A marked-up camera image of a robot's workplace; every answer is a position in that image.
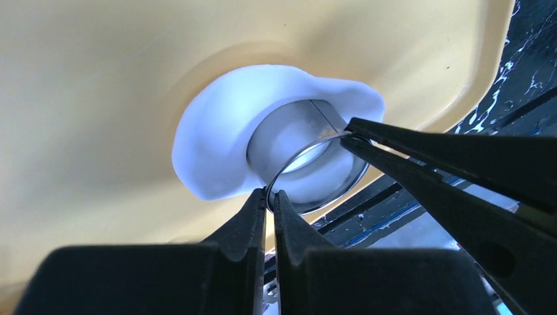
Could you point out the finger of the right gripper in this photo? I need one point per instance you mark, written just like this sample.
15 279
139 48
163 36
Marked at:
519 167
517 251

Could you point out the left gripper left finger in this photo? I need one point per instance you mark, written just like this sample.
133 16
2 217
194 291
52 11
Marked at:
223 274

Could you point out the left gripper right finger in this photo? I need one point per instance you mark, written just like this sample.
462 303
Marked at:
315 277

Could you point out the white dough ball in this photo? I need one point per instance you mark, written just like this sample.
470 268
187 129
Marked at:
209 149

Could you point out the yellow plastic tray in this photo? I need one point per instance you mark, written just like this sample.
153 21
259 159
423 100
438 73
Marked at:
92 92

